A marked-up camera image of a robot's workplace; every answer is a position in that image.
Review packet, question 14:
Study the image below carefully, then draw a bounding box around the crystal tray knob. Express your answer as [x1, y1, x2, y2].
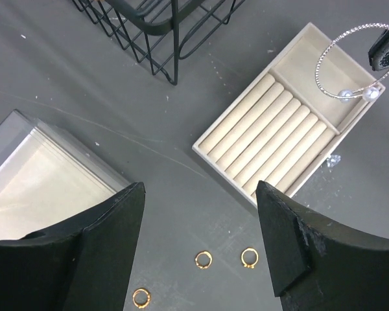
[325, 154, 341, 168]

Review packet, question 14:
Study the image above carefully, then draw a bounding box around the silver pearl bangle bracelet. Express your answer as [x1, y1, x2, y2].
[314, 22, 389, 104]

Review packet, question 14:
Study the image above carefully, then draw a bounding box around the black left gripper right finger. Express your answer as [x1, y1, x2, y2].
[255, 181, 389, 310]

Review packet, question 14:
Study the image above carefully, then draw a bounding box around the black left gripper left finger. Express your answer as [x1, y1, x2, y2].
[0, 182, 146, 310]

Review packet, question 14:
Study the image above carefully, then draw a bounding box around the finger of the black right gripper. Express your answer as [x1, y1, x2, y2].
[368, 30, 389, 71]

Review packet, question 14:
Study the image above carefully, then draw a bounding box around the gold ring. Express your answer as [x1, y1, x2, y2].
[241, 247, 258, 269]
[132, 288, 152, 308]
[194, 251, 213, 271]

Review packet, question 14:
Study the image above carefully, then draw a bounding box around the beige velvet jewelry tray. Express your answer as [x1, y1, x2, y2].
[193, 23, 375, 204]

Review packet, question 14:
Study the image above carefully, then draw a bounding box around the black wire dish rack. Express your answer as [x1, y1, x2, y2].
[73, 1, 243, 86]

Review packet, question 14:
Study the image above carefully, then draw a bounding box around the clear lidded beige box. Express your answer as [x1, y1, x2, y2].
[0, 110, 130, 240]

